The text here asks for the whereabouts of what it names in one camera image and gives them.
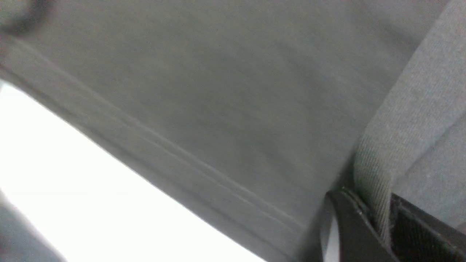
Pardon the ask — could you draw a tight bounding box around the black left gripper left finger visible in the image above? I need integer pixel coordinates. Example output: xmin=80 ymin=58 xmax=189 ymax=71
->
xmin=320 ymin=190 xmax=398 ymax=262

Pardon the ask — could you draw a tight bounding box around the dark gray long-sleeved shirt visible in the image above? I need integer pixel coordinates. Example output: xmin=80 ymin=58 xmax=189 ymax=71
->
xmin=1 ymin=0 xmax=465 ymax=262

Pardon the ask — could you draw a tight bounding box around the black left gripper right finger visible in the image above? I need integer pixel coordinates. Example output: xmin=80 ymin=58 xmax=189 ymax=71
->
xmin=390 ymin=194 xmax=466 ymax=262

